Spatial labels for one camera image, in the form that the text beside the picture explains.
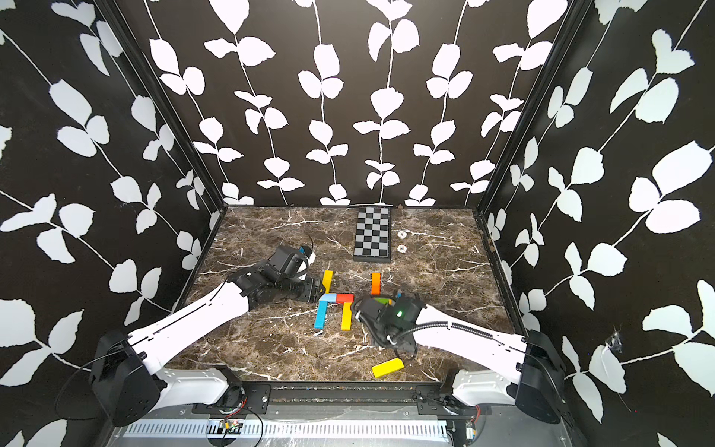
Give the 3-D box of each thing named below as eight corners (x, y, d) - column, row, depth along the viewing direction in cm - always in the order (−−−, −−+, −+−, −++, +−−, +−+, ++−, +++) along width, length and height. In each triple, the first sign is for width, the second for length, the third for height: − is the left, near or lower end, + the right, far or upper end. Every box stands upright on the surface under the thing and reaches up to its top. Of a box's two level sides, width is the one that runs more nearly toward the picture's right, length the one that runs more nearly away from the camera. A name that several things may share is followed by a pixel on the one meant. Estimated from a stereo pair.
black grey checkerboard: (354, 262, 105) (353, 258, 103) (355, 209, 123) (355, 205, 121) (394, 263, 105) (395, 258, 103) (390, 210, 123) (391, 205, 121)
